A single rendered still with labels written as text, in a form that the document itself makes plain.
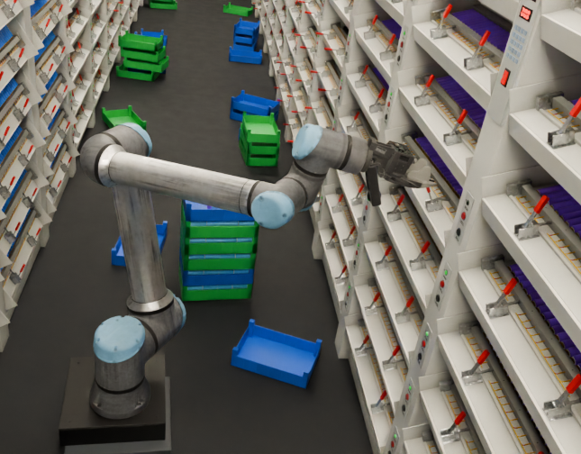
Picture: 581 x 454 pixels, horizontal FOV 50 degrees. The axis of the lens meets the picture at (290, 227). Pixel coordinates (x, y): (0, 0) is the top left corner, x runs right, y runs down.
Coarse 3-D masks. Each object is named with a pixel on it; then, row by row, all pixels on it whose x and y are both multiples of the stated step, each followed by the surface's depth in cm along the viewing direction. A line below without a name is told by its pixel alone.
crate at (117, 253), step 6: (162, 228) 309; (162, 234) 309; (120, 240) 295; (162, 240) 297; (120, 246) 297; (162, 246) 299; (114, 252) 281; (120, 252) 293; (114, 258) 282; (120, 258) 282; (114, 264) 284; (120, 264) 284
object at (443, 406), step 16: (432, 384) 162; (448, 384) 160; (432, 400) 159; (448, 400) 159; (432, 416) 155; (448, 416) 154; (464, 416) 145; (432, 432) 156; (448, 432) 148; (464, 432) 150; (448, 448) 147; (464, 448) 146; (480, 448) 143
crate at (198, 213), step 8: (184, 200) 254; (184, 208) 254; (192, 208) 256; (200, 208) 257; (216, 208) 259; (192, 216) 247; (200, 216) 248; (208, 216) 249; (216, 216) 250; (224, 216) 251; (232, 216) 252; (240, 216) 252; (248, 216) 253
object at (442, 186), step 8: (408, 136) 199; (408, 144) 196; (416, 152) 189; (432, 168) 179; (432, 176) 177; (440, 176) 175; (440, 184) 171; (440, 192) 170; (448, 192) 167; (456, 200) 163; (448, 208) 163; (456, 208) 162
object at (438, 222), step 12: (396, 132) 200; (408, 132) 200; (420, 132) 201; (408, 192) 182; (420, 192) 174; (432, 192) 173; (420, 204) 169; (432, 216) 163; (444, 216) 162; (432, 228) 160; (444, 228) 158; (444, 240) 150
